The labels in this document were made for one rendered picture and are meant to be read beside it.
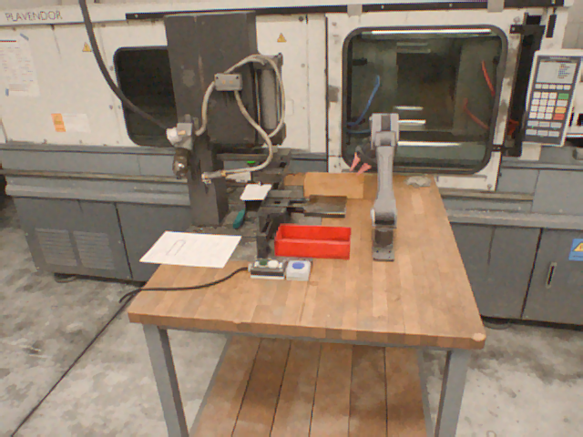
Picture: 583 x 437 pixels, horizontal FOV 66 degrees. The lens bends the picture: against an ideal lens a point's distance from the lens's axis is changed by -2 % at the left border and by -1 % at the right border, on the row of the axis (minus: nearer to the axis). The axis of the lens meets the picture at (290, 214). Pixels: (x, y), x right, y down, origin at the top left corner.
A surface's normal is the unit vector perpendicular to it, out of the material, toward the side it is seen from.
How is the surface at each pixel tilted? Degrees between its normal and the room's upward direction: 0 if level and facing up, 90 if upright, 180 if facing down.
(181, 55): 90
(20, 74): 90
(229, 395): 0
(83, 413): 0
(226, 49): 90
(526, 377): 0
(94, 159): 90
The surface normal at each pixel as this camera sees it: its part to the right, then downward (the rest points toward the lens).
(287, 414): -0.04, -0.90
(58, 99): -0.21, 0.44
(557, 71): -0.40, 0.52
